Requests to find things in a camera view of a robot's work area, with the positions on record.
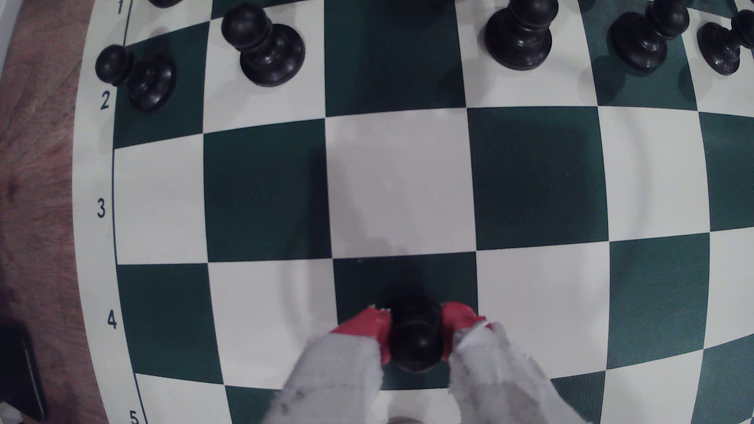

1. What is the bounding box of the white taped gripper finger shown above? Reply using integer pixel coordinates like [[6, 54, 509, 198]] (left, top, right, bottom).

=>
[[262, 305, 393, 424], [441, 302, 591, 424]]

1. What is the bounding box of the black chess pawn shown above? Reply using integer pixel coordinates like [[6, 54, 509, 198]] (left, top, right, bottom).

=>
[[696, 9, 754, 76], [386, 294, 447, 375], [483, 0, 560, 71], [608, 0, 691, 73], [94, 44, 178, 113], [221, 2, 307, 88]]

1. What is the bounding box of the green and cream chess mat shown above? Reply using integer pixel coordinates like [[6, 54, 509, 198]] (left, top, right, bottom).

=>
[[71, 0, 754, 424]]

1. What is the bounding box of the dark rectangular device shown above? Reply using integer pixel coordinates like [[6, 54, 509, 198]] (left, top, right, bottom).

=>
[[0, 321, 49, 422]]

